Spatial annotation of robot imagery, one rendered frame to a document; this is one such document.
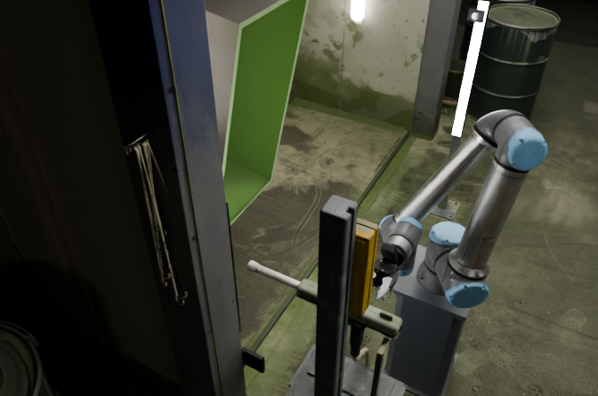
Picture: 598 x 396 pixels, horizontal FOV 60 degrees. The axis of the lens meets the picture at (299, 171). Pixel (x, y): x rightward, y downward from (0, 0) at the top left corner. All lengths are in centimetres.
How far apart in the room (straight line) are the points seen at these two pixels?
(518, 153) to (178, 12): 104
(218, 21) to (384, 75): 247
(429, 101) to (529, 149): 260
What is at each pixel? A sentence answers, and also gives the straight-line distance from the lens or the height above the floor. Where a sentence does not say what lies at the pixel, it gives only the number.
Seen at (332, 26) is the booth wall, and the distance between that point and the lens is 430.
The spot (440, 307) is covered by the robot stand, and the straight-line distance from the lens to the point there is 221.
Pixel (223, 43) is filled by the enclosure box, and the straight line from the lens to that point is 199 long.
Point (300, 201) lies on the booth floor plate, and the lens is 355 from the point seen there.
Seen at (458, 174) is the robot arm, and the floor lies 125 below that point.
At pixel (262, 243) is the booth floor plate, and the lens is 325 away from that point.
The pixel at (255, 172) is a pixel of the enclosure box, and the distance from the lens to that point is 308.
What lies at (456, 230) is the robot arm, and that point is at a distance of 214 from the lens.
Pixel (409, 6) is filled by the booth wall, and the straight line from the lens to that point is 401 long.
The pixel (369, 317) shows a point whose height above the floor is 114.
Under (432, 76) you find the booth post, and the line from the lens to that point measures 413.
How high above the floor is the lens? 229
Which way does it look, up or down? 36 degrees down
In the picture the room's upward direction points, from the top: straight up
